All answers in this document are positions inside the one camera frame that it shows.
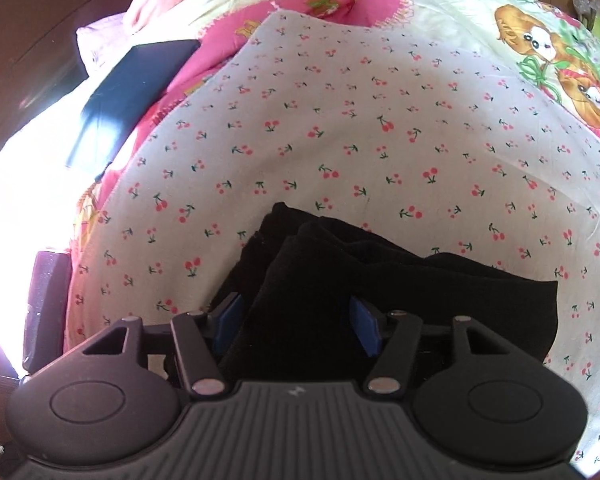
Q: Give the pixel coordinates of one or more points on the dark blue flat case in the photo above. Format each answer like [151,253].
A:
[130,95]

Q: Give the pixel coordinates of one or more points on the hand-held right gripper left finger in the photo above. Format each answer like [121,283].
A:
[230,321]

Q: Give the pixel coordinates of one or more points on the light purple pillow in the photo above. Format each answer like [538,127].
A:
[100,45]

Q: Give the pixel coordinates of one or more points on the clear plastic bag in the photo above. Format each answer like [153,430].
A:
[586,6]

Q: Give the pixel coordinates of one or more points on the black pants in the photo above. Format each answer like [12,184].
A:
[305,285]

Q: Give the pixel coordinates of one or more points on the white cherry print sheet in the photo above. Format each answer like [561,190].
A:
[380,160]

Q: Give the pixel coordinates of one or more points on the purple chair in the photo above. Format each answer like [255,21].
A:
[45,305]

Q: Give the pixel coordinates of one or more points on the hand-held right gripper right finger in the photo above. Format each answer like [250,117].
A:
[365,325]

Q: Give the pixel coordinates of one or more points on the dark wooden headboard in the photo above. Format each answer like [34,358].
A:
[40,20]

